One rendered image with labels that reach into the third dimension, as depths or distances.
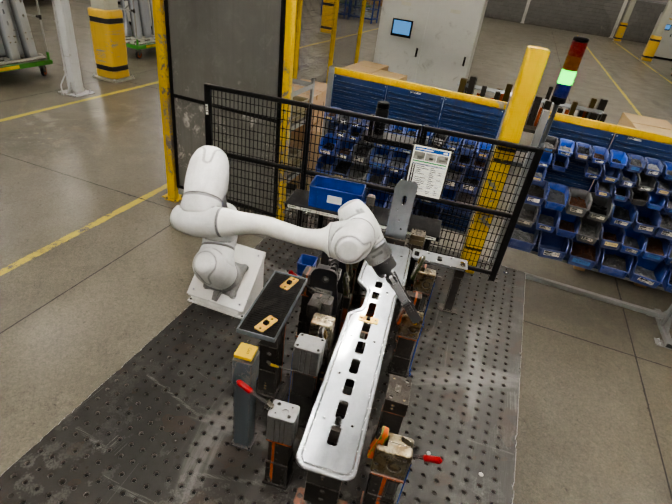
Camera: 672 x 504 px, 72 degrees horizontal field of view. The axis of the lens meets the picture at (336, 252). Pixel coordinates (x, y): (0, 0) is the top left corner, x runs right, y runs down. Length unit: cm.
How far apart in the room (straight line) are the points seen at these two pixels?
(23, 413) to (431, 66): 733
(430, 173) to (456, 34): 581
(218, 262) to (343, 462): 105
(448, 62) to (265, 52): 491
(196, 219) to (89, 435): 89
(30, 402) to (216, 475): 158
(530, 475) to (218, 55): 369
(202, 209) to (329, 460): 87
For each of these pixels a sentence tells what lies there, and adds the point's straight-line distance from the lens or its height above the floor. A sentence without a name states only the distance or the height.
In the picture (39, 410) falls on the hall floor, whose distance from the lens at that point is 308.
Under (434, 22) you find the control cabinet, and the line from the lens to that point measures 838.
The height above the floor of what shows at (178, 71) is 126.
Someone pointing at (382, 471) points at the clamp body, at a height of 96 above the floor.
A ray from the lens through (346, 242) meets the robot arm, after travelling 122.
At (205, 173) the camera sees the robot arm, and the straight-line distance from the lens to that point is 161.
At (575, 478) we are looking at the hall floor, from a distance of 312.
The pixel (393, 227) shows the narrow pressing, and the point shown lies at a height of 106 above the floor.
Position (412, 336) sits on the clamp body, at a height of 94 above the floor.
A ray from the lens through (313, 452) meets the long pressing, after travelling 150.
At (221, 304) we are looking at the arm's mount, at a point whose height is 76.
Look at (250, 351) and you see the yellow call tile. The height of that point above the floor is 116.
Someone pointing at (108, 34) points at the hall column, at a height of 75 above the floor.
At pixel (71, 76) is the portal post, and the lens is 845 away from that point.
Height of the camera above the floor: 224
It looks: 32 degrees down
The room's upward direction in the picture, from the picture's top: 8 degrees clockwise
